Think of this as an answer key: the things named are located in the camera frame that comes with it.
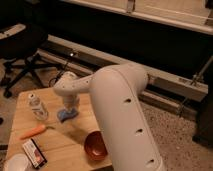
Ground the white plate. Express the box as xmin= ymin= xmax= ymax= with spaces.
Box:
xmin=3 ymin=154 xmax=32 ymax=171

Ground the black cable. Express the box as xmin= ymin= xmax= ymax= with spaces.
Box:
xmin=49 ymin=59 xmax=73 ymax=88

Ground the wooden table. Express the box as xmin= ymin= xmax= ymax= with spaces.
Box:
xmin=6 ymin=88 xmax=111 ymax=171

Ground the small dark box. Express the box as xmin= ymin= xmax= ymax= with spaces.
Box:
xmin=22 ymin=139 xmax=47 ymax=169

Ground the red brown bowl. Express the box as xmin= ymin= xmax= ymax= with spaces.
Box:
xmin=84 ymin=131 xmax=108 ymax=161

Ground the black office chair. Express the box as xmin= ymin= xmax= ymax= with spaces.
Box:
xmin=0 ymin=24 xmax=61 ymax=98

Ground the clear plastic bottle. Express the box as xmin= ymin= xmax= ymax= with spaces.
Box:
xmin=28 ymin=93 xmax=48 ymax=121

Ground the orange carrot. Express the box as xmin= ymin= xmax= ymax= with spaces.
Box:
xmin=20 ymin=125 xmax=51 ymax=140

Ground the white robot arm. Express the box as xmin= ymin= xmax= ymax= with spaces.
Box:
xmin=53 ymin=63 xmax=166 ymax=171

